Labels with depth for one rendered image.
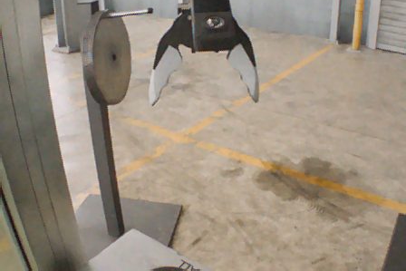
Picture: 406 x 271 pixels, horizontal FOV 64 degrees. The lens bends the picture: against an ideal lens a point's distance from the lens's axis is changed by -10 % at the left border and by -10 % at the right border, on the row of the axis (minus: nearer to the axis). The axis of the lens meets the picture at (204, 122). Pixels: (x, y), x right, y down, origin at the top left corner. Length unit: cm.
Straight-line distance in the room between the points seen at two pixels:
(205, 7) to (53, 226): 28
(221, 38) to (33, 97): 22
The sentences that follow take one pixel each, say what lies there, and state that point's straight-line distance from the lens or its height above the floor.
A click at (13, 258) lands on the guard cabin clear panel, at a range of 29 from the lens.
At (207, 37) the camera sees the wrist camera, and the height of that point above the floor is 103.
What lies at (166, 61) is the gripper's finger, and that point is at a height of 98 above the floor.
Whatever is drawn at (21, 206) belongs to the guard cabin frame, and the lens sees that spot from 25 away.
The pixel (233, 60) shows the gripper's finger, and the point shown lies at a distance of 49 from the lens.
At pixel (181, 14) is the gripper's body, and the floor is 104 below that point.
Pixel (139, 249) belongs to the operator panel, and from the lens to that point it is 30.
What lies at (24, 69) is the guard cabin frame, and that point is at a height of 105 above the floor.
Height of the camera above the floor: 110
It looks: 25 degrees down
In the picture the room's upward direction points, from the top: straight up
